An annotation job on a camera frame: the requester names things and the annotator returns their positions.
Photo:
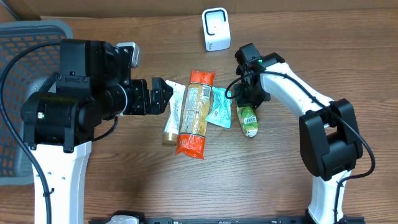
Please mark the grey plastic shopping basket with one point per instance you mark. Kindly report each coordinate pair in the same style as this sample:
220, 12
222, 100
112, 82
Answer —
24, 78

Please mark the white printed packet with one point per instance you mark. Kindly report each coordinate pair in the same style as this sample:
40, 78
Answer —
172, 127

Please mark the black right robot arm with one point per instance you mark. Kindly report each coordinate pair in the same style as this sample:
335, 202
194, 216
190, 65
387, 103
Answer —
331, 147

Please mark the white barcode scanner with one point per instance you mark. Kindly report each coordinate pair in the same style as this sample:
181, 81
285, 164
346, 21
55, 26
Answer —
216, 29

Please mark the teal snack packet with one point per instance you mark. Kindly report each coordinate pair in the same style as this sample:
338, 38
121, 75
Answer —
220, 114

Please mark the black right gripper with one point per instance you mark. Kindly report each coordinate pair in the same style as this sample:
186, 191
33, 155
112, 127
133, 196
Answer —
249, 96

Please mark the green snack packet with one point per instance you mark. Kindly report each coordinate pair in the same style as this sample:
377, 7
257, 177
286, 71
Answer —
248, 121

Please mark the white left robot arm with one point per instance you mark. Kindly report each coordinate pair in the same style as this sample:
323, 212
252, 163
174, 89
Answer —
93, 85

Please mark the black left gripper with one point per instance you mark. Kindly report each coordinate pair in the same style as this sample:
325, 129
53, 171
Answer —
148, 96

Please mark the orange spaghetti packet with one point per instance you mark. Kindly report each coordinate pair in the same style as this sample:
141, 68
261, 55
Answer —
192, 135

